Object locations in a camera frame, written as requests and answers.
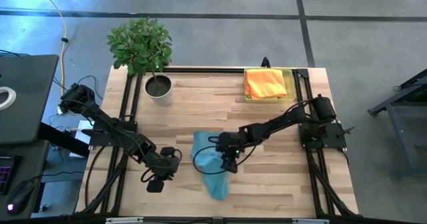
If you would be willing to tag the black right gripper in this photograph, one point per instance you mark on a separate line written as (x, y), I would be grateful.
(228, 144)

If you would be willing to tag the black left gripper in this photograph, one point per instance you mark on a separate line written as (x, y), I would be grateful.
(166, 167)

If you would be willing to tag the blue microfiber towel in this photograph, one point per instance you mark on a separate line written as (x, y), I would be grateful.
(213, 184)

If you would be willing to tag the orange microfiber towel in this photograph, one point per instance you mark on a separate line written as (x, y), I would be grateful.
(265, 84)

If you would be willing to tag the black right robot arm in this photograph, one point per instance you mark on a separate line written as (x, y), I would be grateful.
(283, 120)

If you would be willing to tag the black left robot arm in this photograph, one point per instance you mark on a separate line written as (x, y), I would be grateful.
(116, 134)

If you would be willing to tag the white plant pot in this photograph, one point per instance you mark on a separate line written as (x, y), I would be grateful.
(165, 99)

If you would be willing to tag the white power box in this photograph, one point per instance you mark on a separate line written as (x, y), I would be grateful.
(83, 134)

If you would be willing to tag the yellow translucent plastic bin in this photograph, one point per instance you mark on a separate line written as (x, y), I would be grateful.
(291, 84)

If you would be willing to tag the dark desk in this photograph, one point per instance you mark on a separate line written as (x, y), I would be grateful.
(26, 160)

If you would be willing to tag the black computer mouse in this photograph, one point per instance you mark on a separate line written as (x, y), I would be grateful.
(20, 197)

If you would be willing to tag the green leafy plant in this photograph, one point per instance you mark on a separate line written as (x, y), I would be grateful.
(140, 44)

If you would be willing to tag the backlit keyboard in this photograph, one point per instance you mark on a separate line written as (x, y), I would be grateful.
(4, 175)

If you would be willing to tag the grey laptop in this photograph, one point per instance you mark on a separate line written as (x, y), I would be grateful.
(30, 94)

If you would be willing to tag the white tape roll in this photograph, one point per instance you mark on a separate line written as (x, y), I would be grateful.
(12, 98)

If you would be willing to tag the dark grey metal cart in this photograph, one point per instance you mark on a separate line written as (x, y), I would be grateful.
(400, 110)

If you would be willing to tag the silver metal bracket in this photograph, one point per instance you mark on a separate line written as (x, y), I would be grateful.
(310, 221)
(123, 220)

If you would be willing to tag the black aluminium table frame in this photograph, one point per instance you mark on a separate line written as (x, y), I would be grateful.
(207, 70)

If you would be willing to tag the black triangular bracket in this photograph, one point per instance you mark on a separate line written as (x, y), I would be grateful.
(263, 65)

